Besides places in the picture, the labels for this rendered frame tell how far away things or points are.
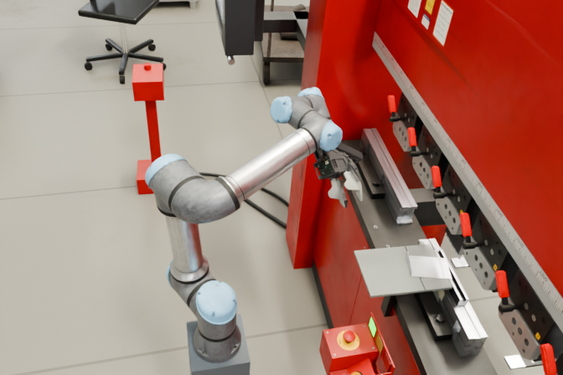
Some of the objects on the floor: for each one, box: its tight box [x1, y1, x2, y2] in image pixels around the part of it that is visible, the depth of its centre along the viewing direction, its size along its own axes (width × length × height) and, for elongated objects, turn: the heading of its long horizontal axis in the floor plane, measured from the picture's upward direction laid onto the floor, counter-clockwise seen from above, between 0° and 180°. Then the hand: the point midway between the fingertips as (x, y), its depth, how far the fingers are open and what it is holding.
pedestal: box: [132, 63, 164, 194], centre depth 315 cm, size 20×25×83 cm
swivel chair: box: [65, 0, 167, 84], centre depth 424 cm, size 67×67×105 cm
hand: (353, 200), depth 155 cm, fingers open, 5 cm apart
